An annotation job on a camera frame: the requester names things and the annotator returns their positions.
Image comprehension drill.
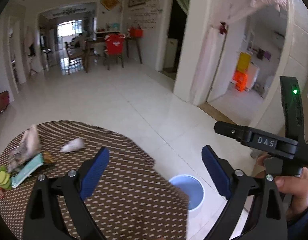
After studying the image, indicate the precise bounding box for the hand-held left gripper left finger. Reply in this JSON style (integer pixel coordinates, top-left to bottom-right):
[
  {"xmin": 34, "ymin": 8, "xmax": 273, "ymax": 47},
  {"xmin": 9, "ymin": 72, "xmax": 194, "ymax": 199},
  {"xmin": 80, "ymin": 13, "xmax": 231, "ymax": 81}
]
[{"xmin": 23, "ymin": 147, "xmax": 110, "ymax": 240}]

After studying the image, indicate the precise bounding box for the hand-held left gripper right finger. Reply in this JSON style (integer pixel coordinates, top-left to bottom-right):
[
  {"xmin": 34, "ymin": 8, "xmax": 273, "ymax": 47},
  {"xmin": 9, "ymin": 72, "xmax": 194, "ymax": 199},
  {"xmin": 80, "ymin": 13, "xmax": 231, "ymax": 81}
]
[{"xmin": 202, "ymin": 144, "xmax": 288, "ymax": 240}]

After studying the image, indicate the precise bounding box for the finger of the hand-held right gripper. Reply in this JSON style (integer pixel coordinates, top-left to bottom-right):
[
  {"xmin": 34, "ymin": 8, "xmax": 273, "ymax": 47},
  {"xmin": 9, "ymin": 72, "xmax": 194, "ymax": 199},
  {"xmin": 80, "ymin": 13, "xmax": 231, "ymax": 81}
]
[{"xmin": 214, "ymin": 121, "xmax": 252, "ymax": 143}]

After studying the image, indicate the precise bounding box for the blue round trash bin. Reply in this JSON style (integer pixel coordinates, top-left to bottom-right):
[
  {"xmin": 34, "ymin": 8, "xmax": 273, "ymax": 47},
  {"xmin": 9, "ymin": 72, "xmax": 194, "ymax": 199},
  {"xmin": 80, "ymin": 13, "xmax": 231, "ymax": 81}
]
[{"xmin": 168, "ymin": 174, "xmax": 205, "ymax": 211}]

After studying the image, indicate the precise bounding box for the white paper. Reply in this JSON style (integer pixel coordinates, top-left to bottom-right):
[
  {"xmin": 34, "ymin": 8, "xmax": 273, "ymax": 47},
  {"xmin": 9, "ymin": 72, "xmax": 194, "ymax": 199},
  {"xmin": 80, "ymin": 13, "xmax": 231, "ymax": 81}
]
[{"xmin": 60, "ymin": 137, "xmax": 85, "ymax": 153}]

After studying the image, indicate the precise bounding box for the teal packet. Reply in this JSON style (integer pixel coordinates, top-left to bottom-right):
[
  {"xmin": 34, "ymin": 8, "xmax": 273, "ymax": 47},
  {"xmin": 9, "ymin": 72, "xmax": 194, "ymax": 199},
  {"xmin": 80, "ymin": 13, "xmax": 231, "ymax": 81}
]
[{"xmin": 11, "ymin": 153, "xmax": 45, "ymax": 188}]

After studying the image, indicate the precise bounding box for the grey printed paper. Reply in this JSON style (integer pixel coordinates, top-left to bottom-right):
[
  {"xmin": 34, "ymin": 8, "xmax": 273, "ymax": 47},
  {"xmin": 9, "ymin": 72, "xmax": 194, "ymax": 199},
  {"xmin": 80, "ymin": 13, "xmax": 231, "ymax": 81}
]
[{"xmin": 8, "ymin": 124, "xmax": 42, "ymax": 173}]

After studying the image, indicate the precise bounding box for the green plush toy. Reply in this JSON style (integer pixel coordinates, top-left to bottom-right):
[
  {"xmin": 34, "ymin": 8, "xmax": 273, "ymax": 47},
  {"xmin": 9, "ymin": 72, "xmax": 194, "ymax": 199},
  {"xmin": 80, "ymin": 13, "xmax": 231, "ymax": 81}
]
[{"xmin": 0, "ymin": 165, "xmax": 12, "ymax": 197}]

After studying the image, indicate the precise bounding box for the person's right forearm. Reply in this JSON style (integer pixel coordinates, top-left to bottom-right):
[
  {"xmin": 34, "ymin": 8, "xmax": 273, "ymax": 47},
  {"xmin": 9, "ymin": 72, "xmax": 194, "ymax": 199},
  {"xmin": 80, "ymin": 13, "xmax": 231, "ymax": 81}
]
[{"xmin": 287, "ymin": 200, "xmax": 308, "ymax": 230}]

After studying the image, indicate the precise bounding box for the person's right hand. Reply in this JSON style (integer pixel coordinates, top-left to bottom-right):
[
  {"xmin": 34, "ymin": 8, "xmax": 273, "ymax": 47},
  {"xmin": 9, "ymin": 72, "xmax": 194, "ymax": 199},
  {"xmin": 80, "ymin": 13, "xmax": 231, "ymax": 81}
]
[{"xmin": 252, "ymin": 152, "xmax": 308, "ymax": 228}]

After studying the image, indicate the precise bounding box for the round table with dotted cloth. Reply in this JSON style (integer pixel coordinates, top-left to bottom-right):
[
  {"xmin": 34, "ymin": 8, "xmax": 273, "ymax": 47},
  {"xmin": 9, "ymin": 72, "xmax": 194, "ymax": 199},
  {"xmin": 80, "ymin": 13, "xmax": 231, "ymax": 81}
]
[{"xmin": 0, "ymin": 120, "xmax": 190, "ymax": 240}]

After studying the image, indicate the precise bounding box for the orange plastic crate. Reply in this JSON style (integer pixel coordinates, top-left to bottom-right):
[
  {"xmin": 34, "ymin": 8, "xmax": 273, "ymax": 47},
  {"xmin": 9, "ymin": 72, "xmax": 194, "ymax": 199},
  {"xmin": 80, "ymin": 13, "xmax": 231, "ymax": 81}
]
[{"xmin": 232, "ymin": 70, "xmax": 249, "ymax": 92}]

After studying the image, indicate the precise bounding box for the yellow box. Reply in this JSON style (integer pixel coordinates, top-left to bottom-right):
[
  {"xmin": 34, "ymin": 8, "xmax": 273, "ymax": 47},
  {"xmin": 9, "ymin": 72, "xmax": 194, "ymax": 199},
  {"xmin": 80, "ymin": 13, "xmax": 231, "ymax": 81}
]
[{"xmin": 236, "ymin": 52, "xmax": 252, "ymax": 72}]

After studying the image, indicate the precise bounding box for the white door curtain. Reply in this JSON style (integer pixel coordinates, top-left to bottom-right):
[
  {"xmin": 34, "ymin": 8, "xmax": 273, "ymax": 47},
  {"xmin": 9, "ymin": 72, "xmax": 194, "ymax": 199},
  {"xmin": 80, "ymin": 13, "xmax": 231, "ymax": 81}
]
[{"xmin": 191, "ymin": 26, "xmax": 230, "ymax": 105}]

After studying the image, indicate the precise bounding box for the white appliance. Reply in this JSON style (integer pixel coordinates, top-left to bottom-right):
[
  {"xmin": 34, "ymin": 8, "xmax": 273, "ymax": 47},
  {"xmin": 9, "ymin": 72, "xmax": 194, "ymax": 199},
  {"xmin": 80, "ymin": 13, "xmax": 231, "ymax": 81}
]
[{"xmin": 163, "ymin": 37, "xmax": 180, "ymax": 71}]

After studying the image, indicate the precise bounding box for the wooden dining chair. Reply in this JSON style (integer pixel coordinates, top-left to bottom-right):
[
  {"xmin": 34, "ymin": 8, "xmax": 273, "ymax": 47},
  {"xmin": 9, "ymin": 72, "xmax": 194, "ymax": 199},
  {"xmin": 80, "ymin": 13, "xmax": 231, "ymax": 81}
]
[
  {"xmin": 65, "ymin": 41, "xmax": 85, "ymax": 75},
  {"xmin": 102, "ymin": 34, "xmax": 126, "ymax": 71}
]

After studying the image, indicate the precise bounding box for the brown bench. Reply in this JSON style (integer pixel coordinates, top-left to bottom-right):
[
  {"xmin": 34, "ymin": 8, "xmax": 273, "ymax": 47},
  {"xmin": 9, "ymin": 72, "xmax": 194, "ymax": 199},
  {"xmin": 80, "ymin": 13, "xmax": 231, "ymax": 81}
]
[{"xmin": 0, "ymin": 91, "xmax": 10, "ymax": 117}]

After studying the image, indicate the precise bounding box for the red shirt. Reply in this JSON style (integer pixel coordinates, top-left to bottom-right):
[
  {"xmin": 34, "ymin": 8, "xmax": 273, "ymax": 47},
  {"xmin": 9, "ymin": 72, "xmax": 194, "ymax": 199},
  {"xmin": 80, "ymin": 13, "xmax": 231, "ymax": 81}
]
[{"xmin": 104, "ymin": 34, "xmax": 126, "ymax": 55}]

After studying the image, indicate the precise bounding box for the wooden dining table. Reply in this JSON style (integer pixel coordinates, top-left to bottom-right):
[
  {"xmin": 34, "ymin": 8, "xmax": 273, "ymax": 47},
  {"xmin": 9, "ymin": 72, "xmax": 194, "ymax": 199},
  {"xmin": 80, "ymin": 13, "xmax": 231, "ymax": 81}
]
[{"xmin": 83, "ymin": 36, "xmax": 143, "ymax": 73}]

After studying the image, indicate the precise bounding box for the red bag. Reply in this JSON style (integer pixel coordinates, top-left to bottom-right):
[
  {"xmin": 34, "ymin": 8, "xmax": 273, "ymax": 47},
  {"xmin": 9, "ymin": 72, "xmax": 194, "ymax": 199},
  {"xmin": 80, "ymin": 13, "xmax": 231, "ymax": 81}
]
[{"xmin": 129, "ymin": 22, "xmax": 144, "ymax": 37}]

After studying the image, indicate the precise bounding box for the grey armchair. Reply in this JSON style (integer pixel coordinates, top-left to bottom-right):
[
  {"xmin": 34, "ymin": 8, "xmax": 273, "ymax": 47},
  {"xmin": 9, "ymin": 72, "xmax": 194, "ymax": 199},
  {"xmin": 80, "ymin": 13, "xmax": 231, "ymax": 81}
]
[{"xmin": 71, "ymin": 33, "xmax": 89, "ymax": 46}]

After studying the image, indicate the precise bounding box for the tripod stand with clothes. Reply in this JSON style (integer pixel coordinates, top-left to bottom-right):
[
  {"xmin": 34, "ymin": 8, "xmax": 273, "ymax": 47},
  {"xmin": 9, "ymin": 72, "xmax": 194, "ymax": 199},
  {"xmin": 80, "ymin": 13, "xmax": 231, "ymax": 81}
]
[{"xmin": 25, "ymin": 30, "xmax": 39, "ymax": 78}]

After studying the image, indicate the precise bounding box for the white sideboard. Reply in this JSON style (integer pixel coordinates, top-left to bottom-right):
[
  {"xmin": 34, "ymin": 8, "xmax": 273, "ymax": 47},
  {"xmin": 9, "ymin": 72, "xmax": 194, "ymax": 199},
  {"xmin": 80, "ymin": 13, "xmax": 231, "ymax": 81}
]
[{"xmin": 95, "ymin": 29, "xmax": 121, "ymax": 40}]

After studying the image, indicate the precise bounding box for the group of wall certificates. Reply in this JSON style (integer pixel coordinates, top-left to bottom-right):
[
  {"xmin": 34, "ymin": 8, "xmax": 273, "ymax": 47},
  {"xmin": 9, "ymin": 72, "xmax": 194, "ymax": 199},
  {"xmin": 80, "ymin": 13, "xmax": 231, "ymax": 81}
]
[{"xmin": 129, "ymin": 0, "xmax": 167, "ymax": 29}]

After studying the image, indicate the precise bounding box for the gold diamond wall decoration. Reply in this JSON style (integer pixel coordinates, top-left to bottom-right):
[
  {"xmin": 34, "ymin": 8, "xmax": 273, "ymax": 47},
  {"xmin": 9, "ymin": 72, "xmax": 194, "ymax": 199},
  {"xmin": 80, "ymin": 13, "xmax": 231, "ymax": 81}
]
[{"xmin": 100, "ymin": 0, "xmax": 120, "ymax": 12}]

